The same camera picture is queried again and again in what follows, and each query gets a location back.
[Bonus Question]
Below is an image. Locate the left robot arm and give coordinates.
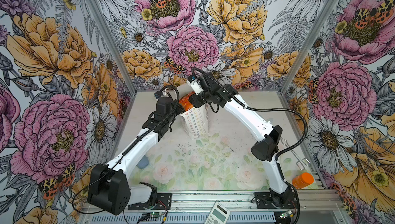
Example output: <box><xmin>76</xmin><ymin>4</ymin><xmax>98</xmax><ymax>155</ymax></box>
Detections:
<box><xmin>87</xmin><ymin>95</ymin><xmax>184</xmax><ymax>215</ymax></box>

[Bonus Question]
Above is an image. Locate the blue grey oval case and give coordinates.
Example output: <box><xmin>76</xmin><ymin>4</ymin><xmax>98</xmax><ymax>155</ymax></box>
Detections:
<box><xmin>136</xmin><ymin>156</ymin><xmax>149</xmax><ymax>169</ymax></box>

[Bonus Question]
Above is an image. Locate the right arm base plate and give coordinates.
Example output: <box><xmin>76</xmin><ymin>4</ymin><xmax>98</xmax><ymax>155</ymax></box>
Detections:
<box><xmin>251</xmin><ymin>192</ymin><xmax>299</xmax><ymax>209</ymax></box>

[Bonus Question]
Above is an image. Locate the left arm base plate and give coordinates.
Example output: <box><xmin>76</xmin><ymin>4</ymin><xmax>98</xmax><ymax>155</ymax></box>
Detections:
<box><xmin>127</xmin><ymin>193</ymin><xmax>172</xmax><ymax>211</ymax></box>

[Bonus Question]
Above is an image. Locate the white paper bag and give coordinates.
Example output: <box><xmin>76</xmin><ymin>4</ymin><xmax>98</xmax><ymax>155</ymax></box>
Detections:
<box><xmin>177</xmin><ymin>84</ymin><xmax>209</xmax><ymax>139</ymax></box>

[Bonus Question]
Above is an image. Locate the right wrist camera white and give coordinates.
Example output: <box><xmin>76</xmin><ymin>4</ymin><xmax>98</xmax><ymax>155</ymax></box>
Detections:
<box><xmin>188</xmin><ymin>80</ymin><xmax>203</xmax><ymax>95</ymax></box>

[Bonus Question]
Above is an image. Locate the metal wire clip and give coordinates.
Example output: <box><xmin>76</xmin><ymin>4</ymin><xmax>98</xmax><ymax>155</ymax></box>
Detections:
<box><xmin>281</xmin><ymin>138</ymin><xmax>310</xmax><ymax>171</ymax></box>

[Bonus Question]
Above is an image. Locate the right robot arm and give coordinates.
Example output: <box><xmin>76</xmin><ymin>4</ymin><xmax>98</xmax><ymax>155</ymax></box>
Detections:
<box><xmin>187</xmin><ymin>75</ymin><xmax>292</xmax><ymax>208</ymax></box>

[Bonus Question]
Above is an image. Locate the green circuit board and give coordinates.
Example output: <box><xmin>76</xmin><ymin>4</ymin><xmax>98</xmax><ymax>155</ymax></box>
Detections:
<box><xmin>139</xmin><ymin>212</ymin><xmax>168</xmax><ymax>222</ymax></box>

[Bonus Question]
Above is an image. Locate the orange bottle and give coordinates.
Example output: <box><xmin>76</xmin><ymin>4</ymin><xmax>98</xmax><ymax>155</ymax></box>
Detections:
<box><xmin>292</xmin><ymin>172</ymin><xmax>314</xmax><ymax>189</ymax></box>

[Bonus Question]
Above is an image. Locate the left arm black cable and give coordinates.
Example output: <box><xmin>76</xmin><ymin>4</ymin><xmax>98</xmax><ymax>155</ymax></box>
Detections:
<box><xmin>71</xmin><ymin>85</ymin><xmax>180</xmax><ymax>215</ymax></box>

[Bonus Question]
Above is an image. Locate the white calculator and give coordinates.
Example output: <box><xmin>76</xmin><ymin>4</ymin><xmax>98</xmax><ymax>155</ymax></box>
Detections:
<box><xmin>204</xmin><ymin>202</ymin><xmax>231</xmax><ymax>224</ymax></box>

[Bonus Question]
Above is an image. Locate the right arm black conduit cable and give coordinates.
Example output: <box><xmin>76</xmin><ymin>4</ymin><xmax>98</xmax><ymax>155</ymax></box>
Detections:
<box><xmin>191</xmin><ymin>67</ymin><xmax>308</xmax><ymax>161</ymax></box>

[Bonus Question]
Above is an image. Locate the orange red snack packet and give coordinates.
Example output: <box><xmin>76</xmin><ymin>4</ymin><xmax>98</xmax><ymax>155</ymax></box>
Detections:
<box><xmin>179</xmin><ymin>91</ymin><xmax>195</xmax><ymax>112</ymax></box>

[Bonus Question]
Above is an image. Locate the aluminium front rail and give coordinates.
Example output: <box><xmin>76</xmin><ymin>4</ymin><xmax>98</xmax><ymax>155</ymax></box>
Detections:
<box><xmin>78</xmin><ymin>189</ymin><xmax>345</xmax><ymax>214</ymax></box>

